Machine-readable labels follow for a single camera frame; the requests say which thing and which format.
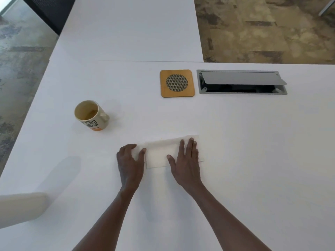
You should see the person's left hand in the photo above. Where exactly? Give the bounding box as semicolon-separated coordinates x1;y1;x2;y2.
116;143;147;192

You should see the person's right hand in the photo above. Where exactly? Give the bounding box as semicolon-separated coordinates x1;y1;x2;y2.
166;137;204;191

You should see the white paper towel sheet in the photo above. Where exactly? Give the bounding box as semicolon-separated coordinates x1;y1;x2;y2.
132;134;204;169

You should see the cream coffee mug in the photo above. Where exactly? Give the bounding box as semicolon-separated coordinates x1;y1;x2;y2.
74;100;110;131

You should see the square wooden coaster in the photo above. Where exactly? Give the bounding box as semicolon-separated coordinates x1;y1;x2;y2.
160;69;195;98

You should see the white paper towel roll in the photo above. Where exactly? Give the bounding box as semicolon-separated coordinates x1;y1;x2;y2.
0;192;50;230

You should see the person's left forearm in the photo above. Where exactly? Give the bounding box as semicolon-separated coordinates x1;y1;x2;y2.
72;185;138;251

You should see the person's right forearm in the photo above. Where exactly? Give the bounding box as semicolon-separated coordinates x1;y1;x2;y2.
187;182;273;251

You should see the large white table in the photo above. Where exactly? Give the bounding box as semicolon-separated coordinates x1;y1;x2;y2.
0;60;335;251

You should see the narrow white table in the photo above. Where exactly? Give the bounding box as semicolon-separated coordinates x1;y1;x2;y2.
48;0;204;63

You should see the black mesh office chair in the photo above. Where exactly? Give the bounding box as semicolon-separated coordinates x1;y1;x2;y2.
20;0;77;36

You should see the open grey cable hatch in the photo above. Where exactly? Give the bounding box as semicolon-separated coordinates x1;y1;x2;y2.
196;69;288;96

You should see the glass window wall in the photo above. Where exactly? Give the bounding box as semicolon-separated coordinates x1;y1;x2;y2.
0;0;20;17

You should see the white slanted post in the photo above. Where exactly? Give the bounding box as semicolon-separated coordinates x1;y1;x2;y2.
318;0;335;16

